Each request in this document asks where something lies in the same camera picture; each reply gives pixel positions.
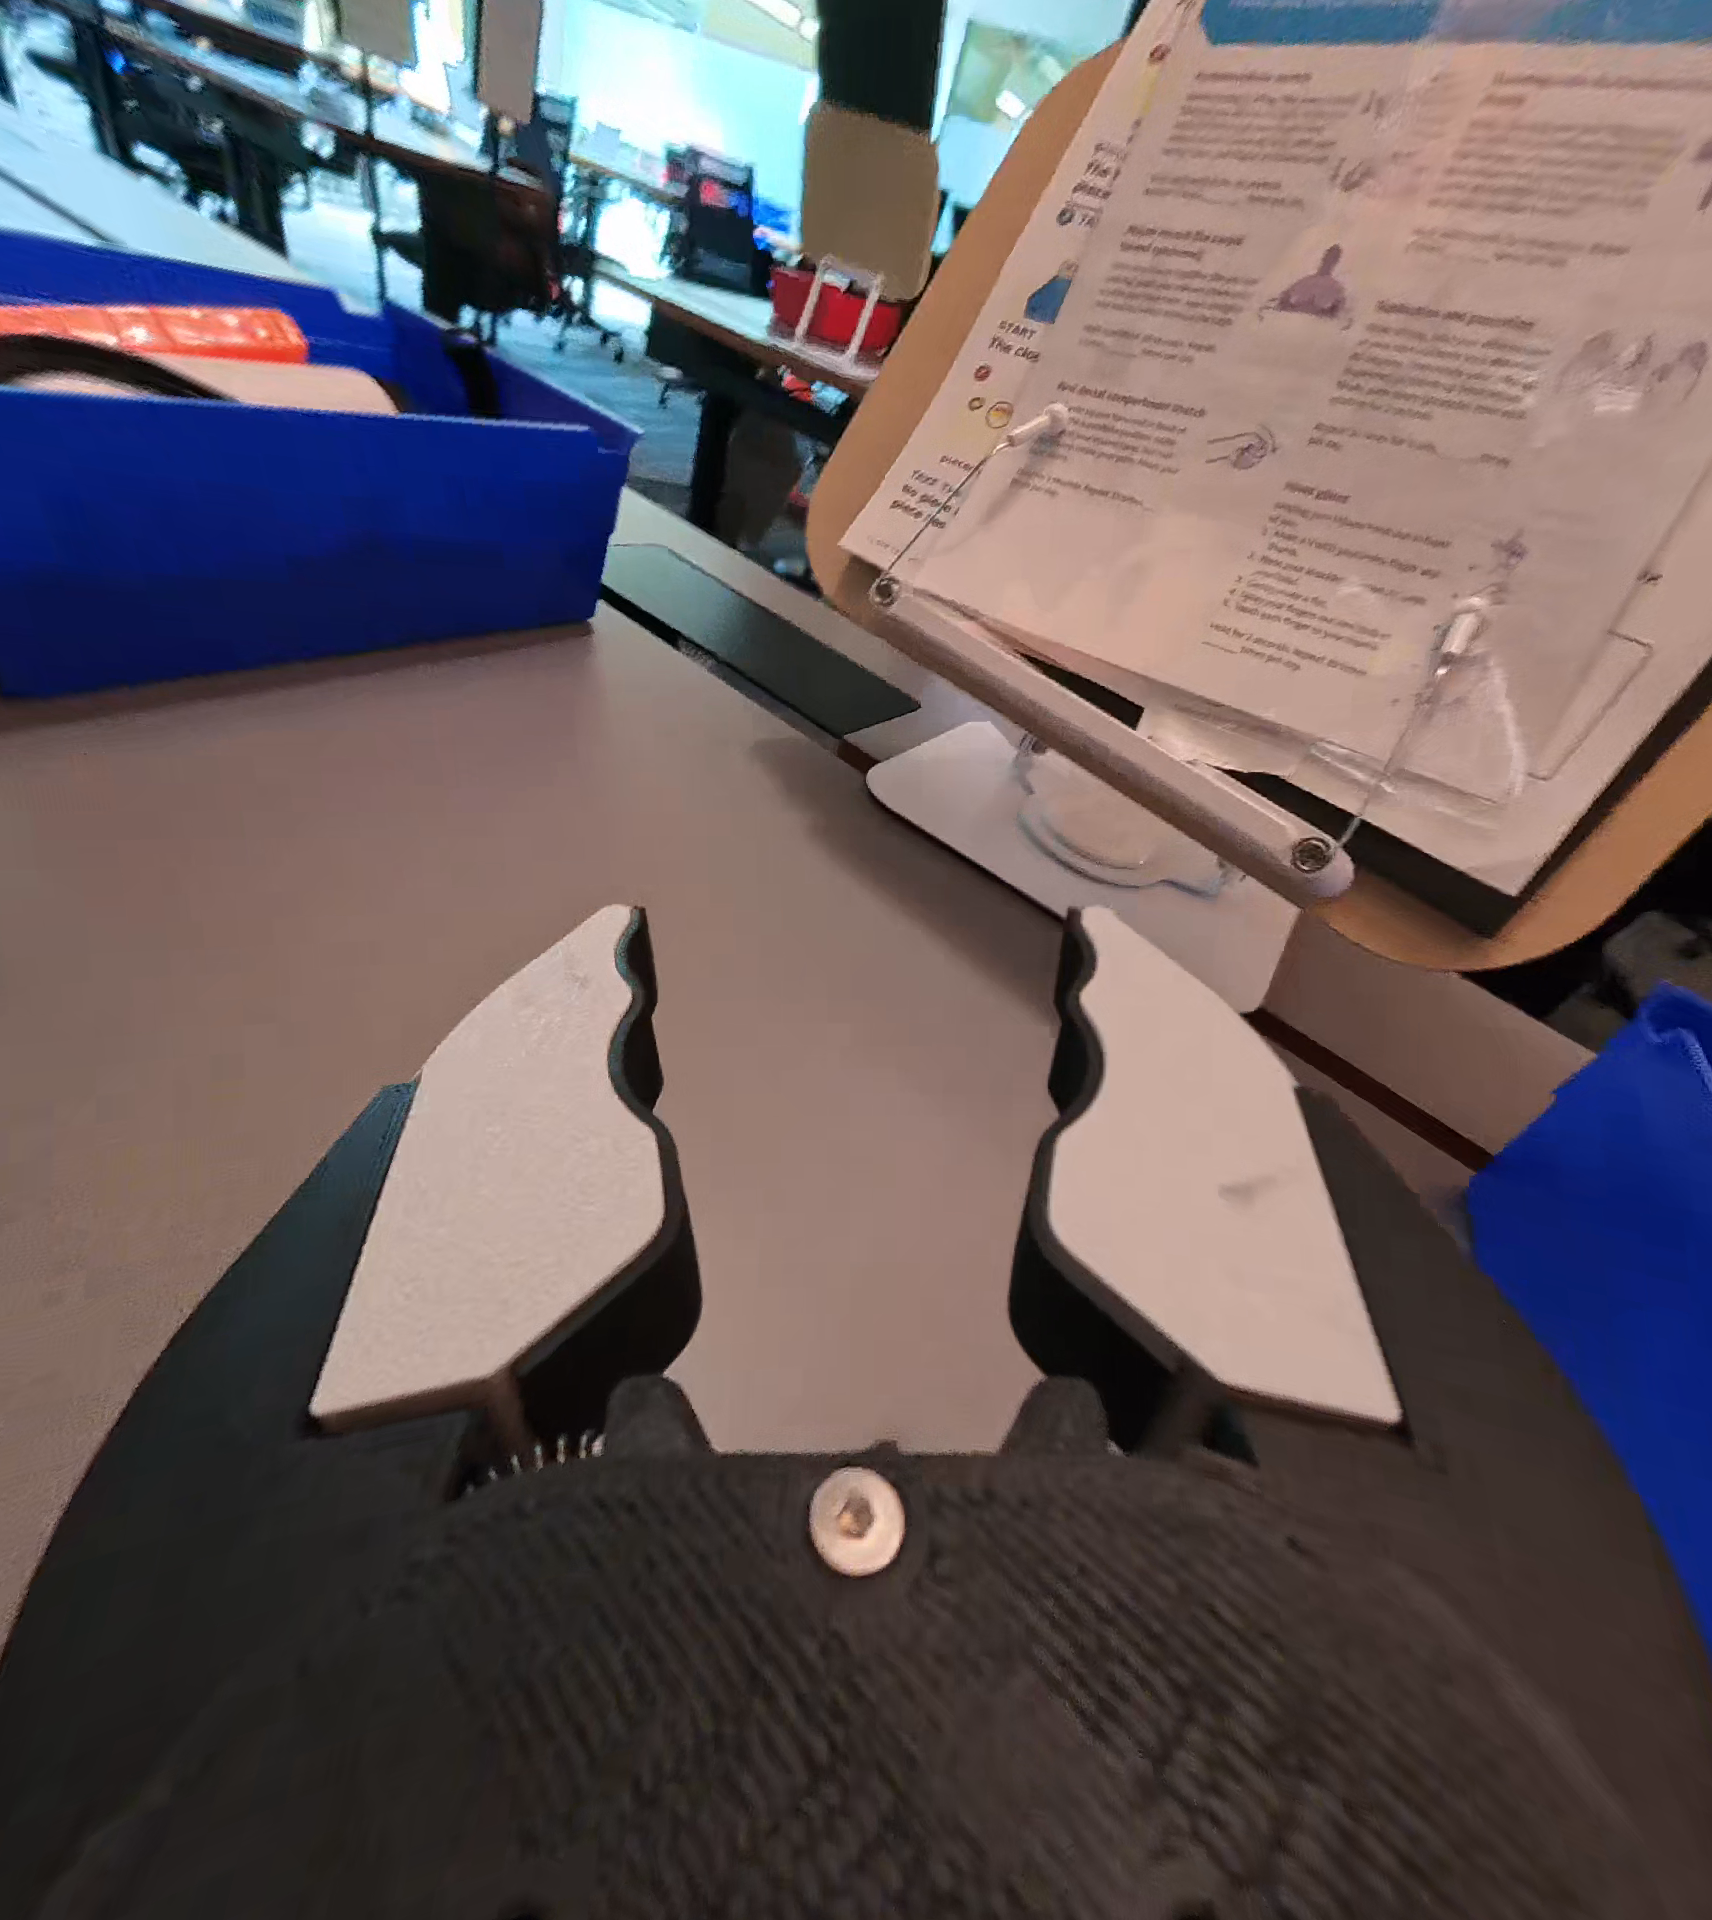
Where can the printed instruction sheet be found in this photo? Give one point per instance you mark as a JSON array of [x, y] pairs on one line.
[[1321, 374]]

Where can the instruction sheet on stand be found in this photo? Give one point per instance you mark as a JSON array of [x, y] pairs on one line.
[[856, 464]]

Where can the red storage bin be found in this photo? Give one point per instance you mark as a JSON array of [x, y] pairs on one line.
[[841, 318]]

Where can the large white roll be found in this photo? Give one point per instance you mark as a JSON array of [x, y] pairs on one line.
[[286, 392]]

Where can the black desk edge panel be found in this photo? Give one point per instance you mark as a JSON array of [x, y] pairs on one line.
[[767, 645]]

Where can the blue storage bin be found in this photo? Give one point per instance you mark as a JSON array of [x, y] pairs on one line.
[[1666, 1350], [197, 524]]

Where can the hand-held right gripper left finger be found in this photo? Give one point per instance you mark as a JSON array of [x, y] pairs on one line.
[[511, 1200]]

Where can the orange flat box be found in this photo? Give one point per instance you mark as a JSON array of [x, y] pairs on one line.
[[121, 331]]

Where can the grey desk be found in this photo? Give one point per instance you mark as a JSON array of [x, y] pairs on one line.
[[270, 841]]

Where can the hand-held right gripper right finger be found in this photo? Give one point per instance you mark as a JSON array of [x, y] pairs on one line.
[[1216, 1214]]

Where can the black office chair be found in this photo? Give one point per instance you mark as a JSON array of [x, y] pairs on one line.
[[511, 225]]

